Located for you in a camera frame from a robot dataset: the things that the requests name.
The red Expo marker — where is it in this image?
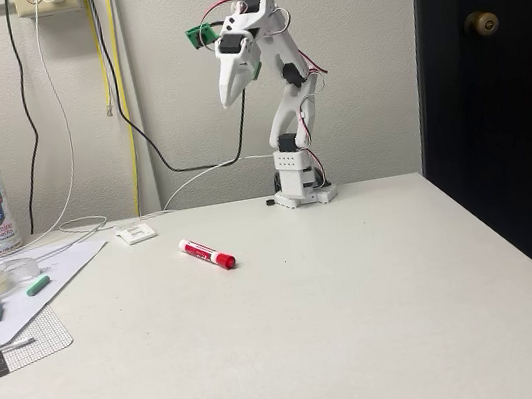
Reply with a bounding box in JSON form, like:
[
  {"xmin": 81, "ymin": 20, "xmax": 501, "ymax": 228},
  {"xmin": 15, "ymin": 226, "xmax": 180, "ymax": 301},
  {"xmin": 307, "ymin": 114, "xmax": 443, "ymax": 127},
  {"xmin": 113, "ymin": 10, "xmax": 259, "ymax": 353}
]
[{"xmin": 177, "ymin": 231, "xmax": 238, "ymax": 278}]

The brass door knob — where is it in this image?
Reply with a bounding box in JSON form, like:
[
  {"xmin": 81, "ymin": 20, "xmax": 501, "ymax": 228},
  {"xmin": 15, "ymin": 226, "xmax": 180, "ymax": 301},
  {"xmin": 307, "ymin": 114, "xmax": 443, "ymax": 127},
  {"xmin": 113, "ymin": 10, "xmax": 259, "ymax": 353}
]
[{"xmin": 462, "ymin": 7, "xmax": 503, "ymax": 41}]

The white paper sheet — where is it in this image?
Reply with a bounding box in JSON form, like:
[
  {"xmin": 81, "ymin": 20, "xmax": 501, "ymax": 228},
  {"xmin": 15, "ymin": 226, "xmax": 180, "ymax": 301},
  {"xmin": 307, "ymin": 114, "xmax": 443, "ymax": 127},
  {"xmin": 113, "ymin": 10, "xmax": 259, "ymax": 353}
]
[{"xmin": 0, "ymin": 234, "xmax": 123, "ymax": 348}]

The black door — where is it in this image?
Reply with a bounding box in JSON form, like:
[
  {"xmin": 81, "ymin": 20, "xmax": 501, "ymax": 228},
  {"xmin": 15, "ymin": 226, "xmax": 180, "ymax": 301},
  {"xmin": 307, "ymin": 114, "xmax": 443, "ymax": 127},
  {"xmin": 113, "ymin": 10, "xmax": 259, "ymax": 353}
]
[{"xmin": 394, "ymin": 0, "xmax": 532, "ymax": 342}]

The grid pattern mat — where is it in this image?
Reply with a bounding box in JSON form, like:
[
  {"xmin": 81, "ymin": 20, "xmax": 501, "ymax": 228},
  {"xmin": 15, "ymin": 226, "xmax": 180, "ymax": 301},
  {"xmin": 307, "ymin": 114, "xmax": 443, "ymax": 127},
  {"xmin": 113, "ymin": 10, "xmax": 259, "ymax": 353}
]
[{"xmin": 0, "ymin": 301, "xmax": 79, "ymax": 378}]

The white cotton swab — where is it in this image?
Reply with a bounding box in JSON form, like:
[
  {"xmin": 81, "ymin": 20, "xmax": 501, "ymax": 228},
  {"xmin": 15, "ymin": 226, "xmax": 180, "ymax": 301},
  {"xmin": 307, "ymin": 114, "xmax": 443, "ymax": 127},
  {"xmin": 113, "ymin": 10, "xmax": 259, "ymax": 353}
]
[{"xmin": 0, "ymin": 336, "xmax": 39, "ymax": 361}]

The red black servo cable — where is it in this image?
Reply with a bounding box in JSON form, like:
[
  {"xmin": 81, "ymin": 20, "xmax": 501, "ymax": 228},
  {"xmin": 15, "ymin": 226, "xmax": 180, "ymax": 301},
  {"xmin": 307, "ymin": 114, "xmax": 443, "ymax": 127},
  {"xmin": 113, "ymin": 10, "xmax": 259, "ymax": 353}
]
[{"xmin": 195, "ymin": 0, "xmax": 250, "ymax": 32}]

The black camera cable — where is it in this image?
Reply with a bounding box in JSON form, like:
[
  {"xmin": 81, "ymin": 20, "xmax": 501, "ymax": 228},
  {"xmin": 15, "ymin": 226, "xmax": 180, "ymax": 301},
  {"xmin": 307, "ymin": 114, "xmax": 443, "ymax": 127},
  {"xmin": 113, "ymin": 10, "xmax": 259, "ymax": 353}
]
[{"xmin": 85, "ymin": 0, "xmax": 259, "ymax": 185}]

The white robot power cable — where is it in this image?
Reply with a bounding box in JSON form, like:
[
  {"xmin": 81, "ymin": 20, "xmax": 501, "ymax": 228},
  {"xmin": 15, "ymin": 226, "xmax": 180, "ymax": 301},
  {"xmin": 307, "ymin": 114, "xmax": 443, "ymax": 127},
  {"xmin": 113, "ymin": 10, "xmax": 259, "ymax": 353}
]
[{"xmin": 26, "ymin": 151, "xmax": 286, "ymax": 257}]

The white wall cable conduit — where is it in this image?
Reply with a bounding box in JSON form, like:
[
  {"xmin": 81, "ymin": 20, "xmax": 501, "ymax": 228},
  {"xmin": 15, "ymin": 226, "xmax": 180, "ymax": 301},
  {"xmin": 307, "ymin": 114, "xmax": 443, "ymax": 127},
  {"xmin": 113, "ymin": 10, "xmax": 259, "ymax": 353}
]
[{"xmin": 109, "ymin": 0, "xmax": 164, "ymax": 216}]

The long yellow cable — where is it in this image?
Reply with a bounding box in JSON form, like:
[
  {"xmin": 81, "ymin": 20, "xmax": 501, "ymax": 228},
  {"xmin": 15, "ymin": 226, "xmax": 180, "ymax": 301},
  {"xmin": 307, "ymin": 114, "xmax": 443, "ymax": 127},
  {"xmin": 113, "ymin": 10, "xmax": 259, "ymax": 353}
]
[{"xmin": 100, "ymin": 0, "xmax": 147, "ymax": 217}]

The short yellow cable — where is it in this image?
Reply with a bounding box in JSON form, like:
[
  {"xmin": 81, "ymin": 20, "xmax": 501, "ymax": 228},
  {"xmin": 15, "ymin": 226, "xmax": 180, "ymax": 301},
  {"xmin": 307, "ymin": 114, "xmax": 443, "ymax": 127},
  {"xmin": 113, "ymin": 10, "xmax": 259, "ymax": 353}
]
[{"xmin": 84, "ymin": 0, "xmax": 117, "ymax": 118}]

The white charger cable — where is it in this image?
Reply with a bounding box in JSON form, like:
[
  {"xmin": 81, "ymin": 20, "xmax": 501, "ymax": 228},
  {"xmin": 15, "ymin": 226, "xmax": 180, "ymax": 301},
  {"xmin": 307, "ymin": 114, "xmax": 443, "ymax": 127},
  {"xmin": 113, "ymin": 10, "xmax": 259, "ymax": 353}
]
[{"xmin": 0, "ymin": 0, "xmax": 92, "ymax": 269}]

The white square wall plate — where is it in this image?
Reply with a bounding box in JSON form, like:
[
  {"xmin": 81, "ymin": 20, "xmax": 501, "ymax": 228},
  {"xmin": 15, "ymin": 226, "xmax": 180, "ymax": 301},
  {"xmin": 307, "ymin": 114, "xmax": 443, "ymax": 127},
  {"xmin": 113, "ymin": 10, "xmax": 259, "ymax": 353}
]
[{"xmin": 113, "ymin": 220, "xmax": 159, "ymax": 248}]

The thin black cable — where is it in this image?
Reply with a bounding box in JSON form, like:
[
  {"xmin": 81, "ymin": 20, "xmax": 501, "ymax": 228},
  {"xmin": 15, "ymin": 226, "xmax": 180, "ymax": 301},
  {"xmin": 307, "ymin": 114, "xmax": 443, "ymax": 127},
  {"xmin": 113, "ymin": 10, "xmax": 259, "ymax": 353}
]
[{"xmin": 0, "ymin": 0, "xmax": 55, "ymax": 237}]

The beige wall outlet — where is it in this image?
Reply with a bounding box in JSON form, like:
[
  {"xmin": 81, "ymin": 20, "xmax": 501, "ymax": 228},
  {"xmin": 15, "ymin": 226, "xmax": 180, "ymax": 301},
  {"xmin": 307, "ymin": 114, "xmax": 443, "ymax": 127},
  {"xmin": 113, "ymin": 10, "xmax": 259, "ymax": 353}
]
[{"xmin": 13, "ymin": 0, "xmax": 84, "ymax": 22}]

